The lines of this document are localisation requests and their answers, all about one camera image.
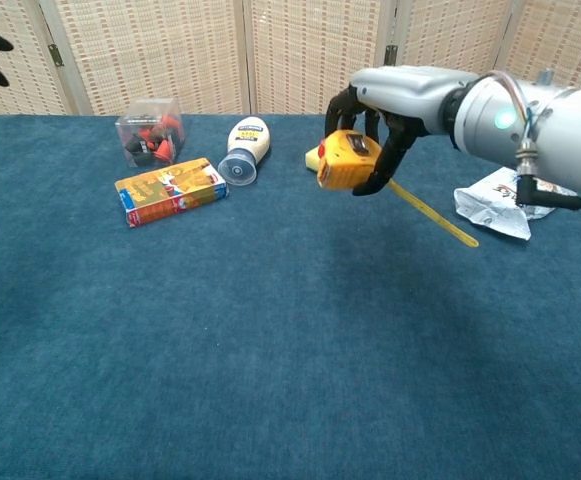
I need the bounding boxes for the white squeeze sauce bottle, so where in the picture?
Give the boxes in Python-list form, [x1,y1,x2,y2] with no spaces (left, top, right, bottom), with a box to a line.
[217,116,272,187]

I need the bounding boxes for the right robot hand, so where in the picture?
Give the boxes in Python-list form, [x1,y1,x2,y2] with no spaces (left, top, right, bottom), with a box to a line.
[323,64,477,197]

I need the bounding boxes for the woven folding screen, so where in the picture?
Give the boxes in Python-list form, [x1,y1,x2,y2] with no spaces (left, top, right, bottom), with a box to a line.
[0,0,581,124]

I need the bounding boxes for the yellow tape measure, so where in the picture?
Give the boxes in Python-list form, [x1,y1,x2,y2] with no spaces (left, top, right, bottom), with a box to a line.
[316,129,480,250]

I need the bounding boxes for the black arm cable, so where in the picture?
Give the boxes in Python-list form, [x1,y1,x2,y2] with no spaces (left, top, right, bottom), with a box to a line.
[514,141,581,480]

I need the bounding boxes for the orange yellow carton box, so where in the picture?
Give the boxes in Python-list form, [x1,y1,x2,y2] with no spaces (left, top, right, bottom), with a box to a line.
[114,157,230,229]

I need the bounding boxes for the clear box of binder clips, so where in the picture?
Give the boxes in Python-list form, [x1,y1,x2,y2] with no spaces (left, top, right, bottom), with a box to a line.
[114,98,186,169]

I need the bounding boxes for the white crumpled snack bag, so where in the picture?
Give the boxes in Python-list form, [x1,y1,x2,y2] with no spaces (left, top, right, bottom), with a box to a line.
[452,167,567,242]

